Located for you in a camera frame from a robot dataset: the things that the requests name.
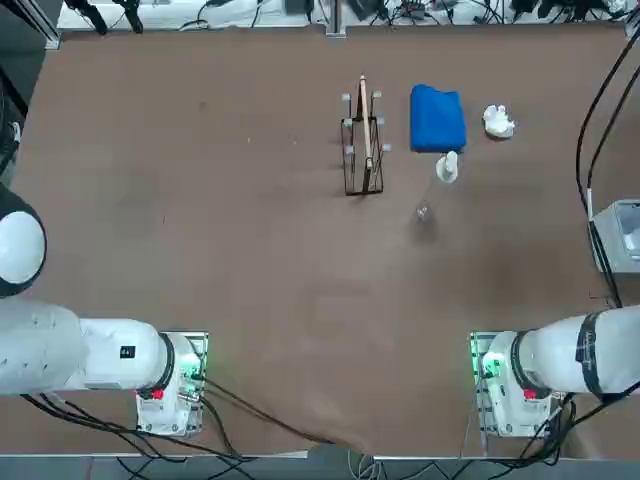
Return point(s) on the white used tissue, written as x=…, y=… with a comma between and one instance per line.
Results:
x=498, y=121

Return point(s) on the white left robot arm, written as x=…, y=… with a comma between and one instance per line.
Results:
x=45, y=350

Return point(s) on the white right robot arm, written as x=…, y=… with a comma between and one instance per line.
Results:
x=555, y=357

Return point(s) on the stainless steel trash bin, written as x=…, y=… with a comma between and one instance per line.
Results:
x=612, y=235

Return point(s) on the clear bottle white pump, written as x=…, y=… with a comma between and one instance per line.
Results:
x=447, y=169

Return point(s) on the folded blue cloth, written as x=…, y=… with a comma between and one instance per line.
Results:
x=437, y=120

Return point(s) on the black tripod legs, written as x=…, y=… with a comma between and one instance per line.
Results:
x=97, y=15

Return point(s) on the aluminium frame post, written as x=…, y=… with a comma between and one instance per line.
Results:
x=336, y=17

